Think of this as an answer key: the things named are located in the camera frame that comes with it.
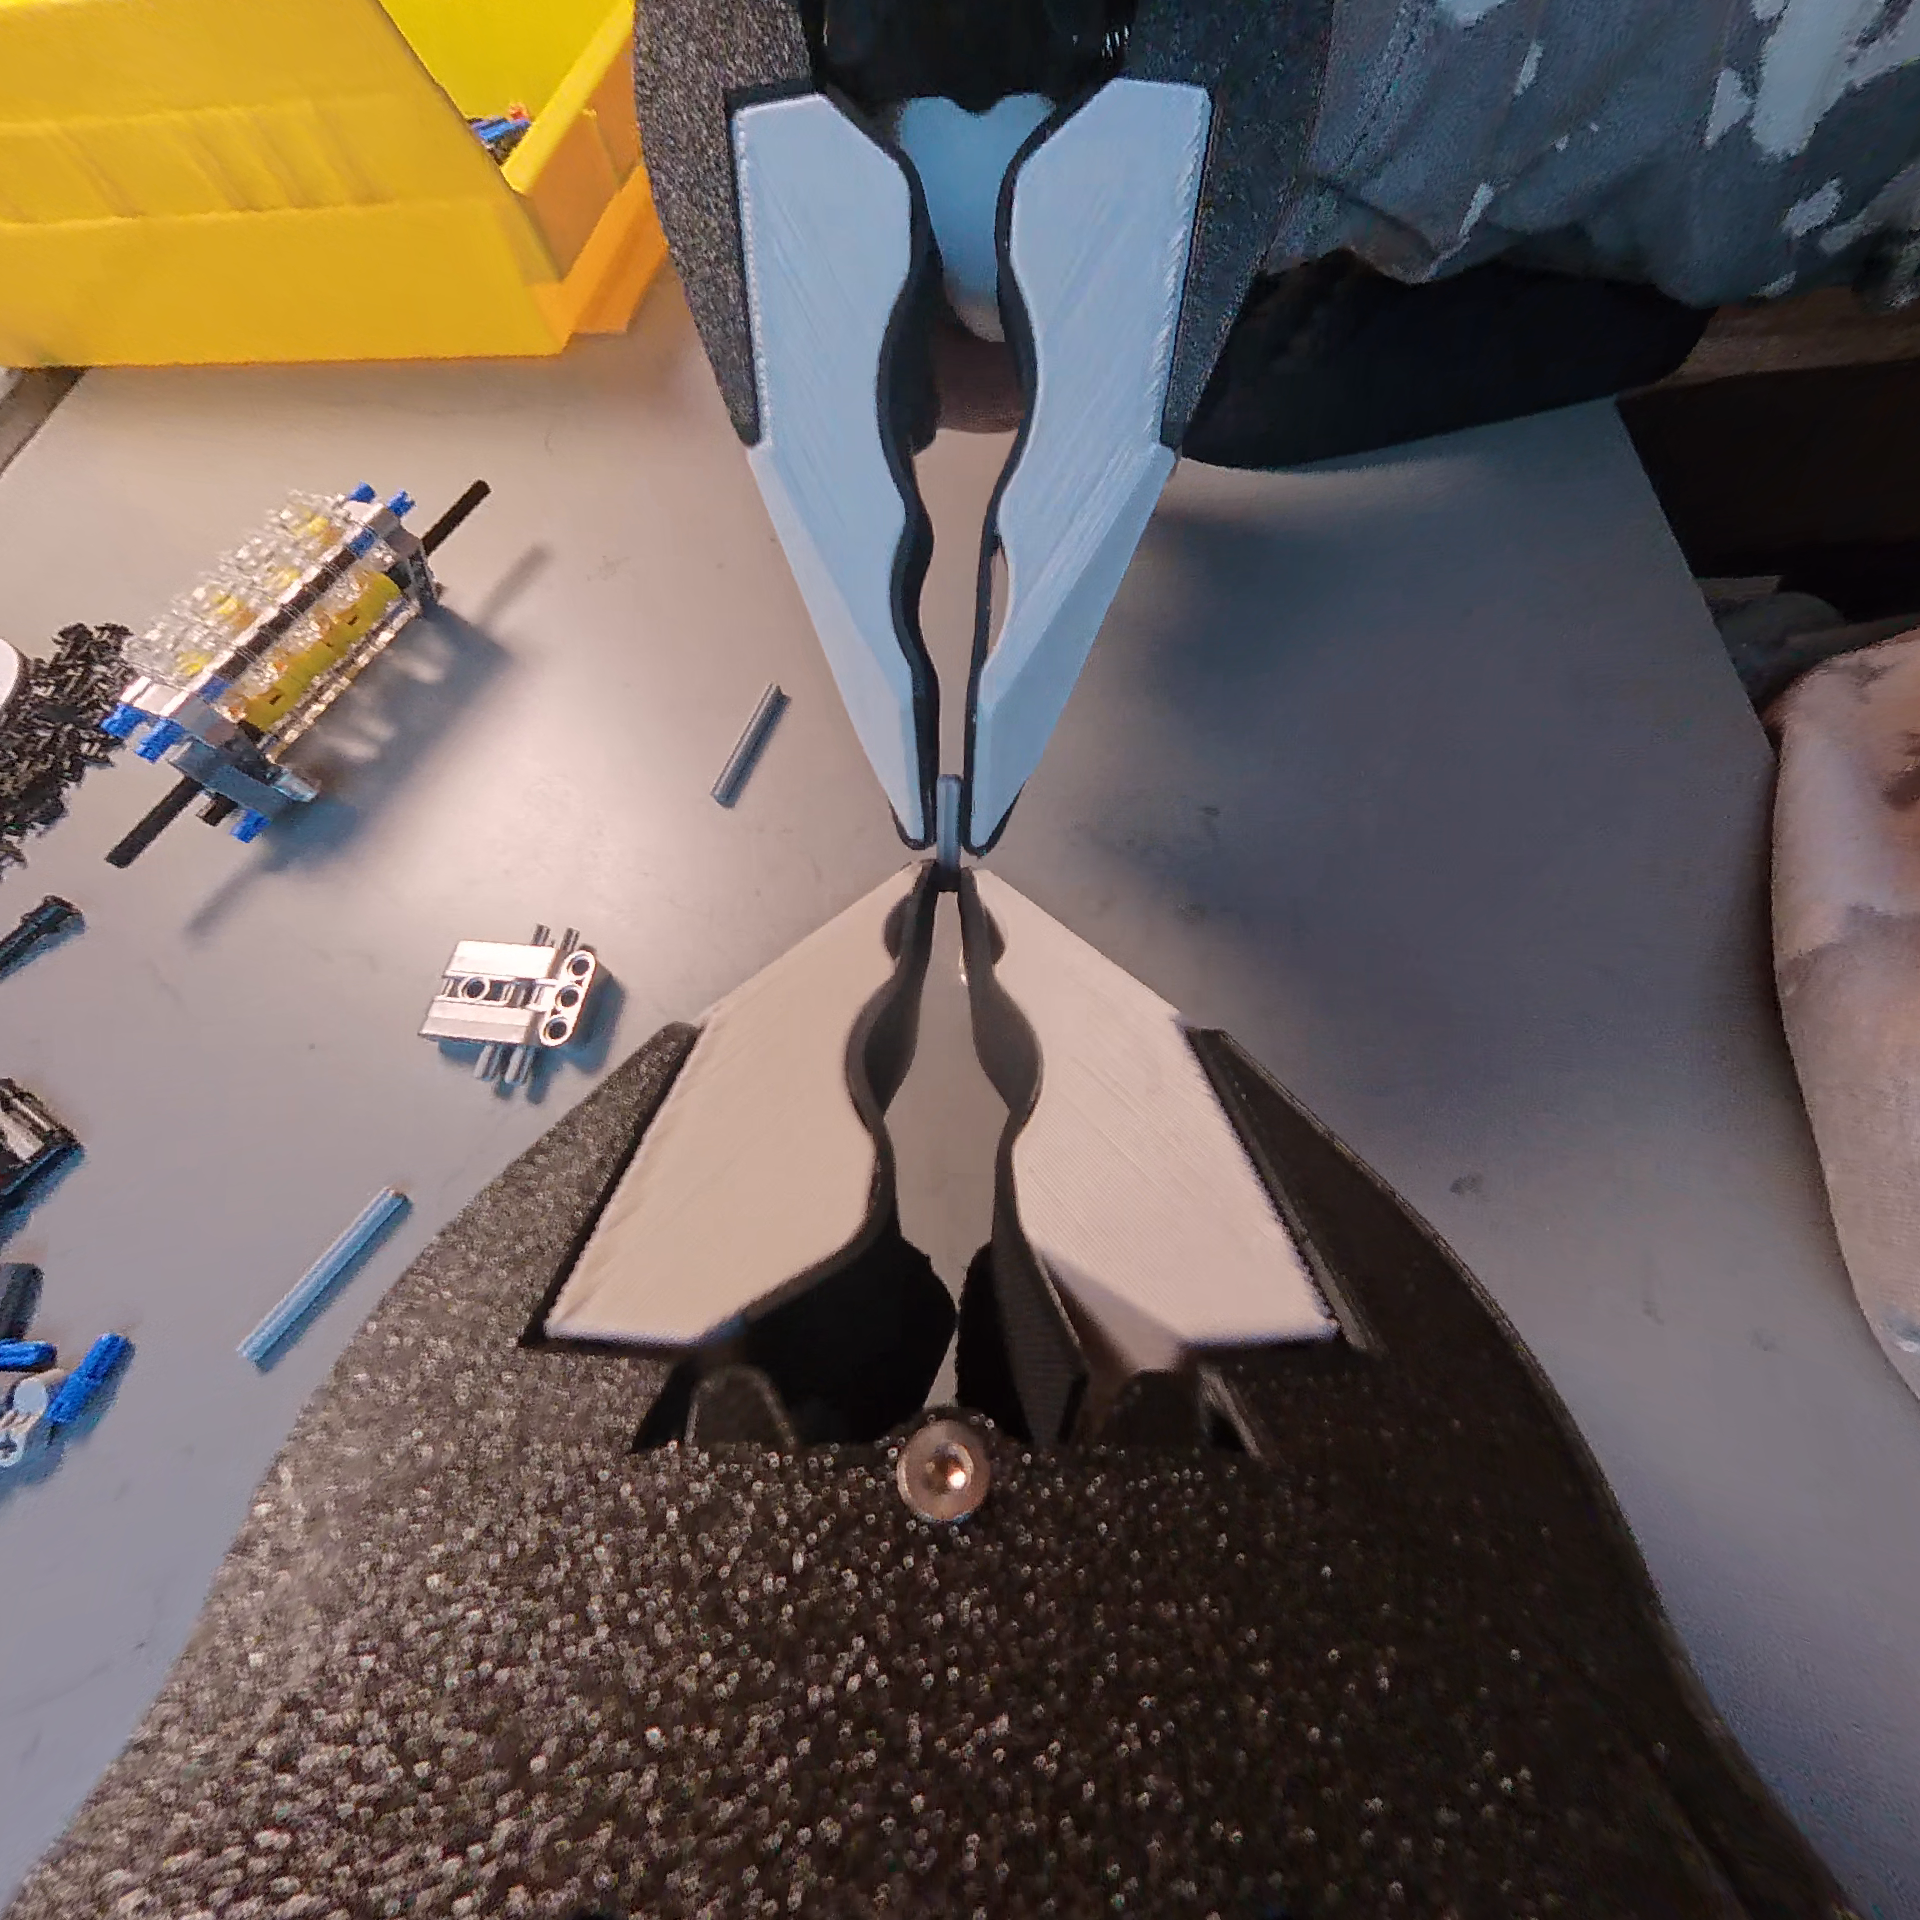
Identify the pile of black pins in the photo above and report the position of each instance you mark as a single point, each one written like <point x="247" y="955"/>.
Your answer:
<point x="60" y="720"/>

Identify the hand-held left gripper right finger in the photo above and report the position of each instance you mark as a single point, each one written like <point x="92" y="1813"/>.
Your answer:
<point x="1154" y="1184"/>

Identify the grey axle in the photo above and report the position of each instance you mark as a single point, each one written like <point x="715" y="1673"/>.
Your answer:
<point x="323" y="1274"/>
<point x="751" y="743"/>
<point x="955" y="818"/>

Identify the chrome beam assembly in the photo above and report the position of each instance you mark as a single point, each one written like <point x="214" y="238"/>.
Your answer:
<point x="510" y="1005"/>

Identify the long black pin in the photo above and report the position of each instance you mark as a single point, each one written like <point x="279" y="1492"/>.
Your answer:
<point x="38" y="933"/>

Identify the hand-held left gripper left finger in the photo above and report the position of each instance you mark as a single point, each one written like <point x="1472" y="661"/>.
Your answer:
<point x="734" y="1171"/>

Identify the clear engine block model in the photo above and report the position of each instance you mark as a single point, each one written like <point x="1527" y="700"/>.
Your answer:
<point x="285" y="645"/>

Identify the pile of mixed small connectors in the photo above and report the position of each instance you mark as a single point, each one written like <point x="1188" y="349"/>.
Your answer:
<point x="31" y="1140"/>

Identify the yellow storage bin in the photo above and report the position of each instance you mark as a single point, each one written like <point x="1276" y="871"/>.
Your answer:
<point x="225" y="194"/>

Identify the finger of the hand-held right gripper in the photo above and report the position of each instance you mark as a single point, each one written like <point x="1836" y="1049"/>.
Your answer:
<point x="1103" y="344"/>
<point x="818" y="374"/>

